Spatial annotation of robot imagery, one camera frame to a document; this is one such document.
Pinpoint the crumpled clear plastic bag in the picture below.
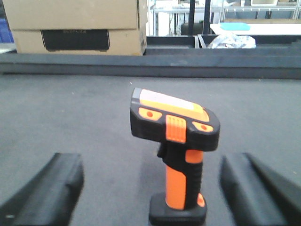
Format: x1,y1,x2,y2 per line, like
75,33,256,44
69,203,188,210
207,33,256,49

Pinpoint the orange black barcode scanner gun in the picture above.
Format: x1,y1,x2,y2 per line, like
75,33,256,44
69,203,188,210
129,88,220,226

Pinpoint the light blue tray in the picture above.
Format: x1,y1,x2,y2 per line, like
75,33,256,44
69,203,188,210
220,22,250,31

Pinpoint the dark conveyor side rail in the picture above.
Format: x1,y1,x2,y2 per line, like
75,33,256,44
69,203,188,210
0,35,301,80

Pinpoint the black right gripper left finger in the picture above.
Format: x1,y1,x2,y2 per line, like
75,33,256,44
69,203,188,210
0,153,84,226

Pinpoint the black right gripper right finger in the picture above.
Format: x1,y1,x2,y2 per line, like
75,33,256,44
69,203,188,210
220,153,301,226

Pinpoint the large cardboard box with label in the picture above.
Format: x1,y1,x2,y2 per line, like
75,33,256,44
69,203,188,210
3,0,148,56

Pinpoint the blue plastic crate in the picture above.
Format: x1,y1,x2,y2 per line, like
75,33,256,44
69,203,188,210
0,18,14,43

